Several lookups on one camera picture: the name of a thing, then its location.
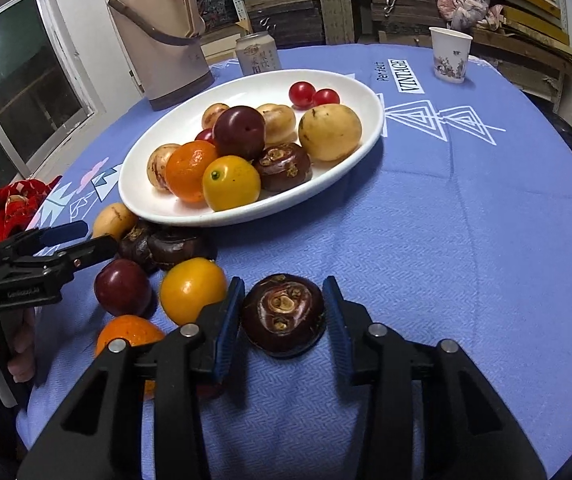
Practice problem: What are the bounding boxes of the printed paper cup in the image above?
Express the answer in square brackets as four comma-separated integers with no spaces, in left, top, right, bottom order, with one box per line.
[429,26,474,84]

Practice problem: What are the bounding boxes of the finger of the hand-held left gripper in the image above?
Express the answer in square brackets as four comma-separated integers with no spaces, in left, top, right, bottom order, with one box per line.
[0,220,89,261]
[30,236,118,271]

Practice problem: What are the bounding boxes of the small tangerine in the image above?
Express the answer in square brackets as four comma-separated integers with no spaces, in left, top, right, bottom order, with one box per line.
[165,141,220,204]

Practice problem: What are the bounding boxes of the speckled loquat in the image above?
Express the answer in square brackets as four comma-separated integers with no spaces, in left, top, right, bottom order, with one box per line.
[92,203,139,241]
[202,103,231,130]
[256,104,297,145]
[147,144,181,192]

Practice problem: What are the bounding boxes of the blue printed tablecloth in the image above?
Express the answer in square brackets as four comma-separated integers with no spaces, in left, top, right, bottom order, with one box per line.
[16,42,572,480]

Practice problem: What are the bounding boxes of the white drink can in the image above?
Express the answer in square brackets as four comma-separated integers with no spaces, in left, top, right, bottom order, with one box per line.
[236,31,280,75]

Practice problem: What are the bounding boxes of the beige thermos jug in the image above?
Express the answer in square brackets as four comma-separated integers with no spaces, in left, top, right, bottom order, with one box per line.
[103,0,215,112]

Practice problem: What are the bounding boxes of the white framed window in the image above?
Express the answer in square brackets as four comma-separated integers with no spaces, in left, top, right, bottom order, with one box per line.
[0,0,99,176]

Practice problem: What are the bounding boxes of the stacks of sample boards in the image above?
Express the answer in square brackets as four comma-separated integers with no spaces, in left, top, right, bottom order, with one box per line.
[193,0,572,101]

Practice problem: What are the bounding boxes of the large orange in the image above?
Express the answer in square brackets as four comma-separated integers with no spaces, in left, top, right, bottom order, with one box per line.
[96,315,167,400]

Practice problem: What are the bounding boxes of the yellow passion fruit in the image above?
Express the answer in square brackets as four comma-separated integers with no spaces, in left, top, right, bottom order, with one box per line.
[298,103,363,162]

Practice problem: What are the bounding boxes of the yellow tomato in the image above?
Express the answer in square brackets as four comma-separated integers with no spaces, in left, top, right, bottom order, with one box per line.
[159,257,228,326]
[202,155,262,212]

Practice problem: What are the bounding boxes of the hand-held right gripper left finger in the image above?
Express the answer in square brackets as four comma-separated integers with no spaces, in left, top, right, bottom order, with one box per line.
[17,276,247,480]

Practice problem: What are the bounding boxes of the leaning framed board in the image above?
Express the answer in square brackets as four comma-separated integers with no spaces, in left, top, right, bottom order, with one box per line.
[201,25,241,67]

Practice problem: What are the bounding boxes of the person's left hand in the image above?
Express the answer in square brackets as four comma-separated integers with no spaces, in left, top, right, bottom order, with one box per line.
[0,307,37,383]

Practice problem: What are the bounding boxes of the dark red plum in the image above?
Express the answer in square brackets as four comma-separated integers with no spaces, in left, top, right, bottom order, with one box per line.
[94,259,153,318]
[212,105,267,162]

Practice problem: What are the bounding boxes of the red patterned cloth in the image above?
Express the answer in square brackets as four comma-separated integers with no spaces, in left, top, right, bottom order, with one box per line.
[0,176,62,243]

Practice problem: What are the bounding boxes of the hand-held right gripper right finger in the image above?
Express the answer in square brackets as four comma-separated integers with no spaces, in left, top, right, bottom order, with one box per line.
[322,275,549,480]

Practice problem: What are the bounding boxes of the dark brown water chestnut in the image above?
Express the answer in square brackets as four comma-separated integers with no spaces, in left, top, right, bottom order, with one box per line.
[117,225,159,275]
[241,273,327,358]
[253,142,313,194]
[147,230,217,272]

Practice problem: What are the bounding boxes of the pink cloth bundle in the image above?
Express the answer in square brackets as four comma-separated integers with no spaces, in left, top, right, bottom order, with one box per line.
[436,0,504,31]

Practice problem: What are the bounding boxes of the white oval plate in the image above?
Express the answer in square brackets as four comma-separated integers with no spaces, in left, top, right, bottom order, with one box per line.
[118,68,385,227]

